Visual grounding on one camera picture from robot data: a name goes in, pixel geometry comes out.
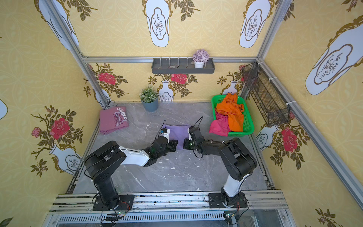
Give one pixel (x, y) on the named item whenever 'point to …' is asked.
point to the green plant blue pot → (149, 97)
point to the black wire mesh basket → (274, 108)
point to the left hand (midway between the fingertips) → (180, 142)
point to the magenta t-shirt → (220, 126)
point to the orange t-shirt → (229, 108)
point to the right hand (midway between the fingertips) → (183, 145)
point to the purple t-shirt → (178, 133)
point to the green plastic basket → (248, 124)
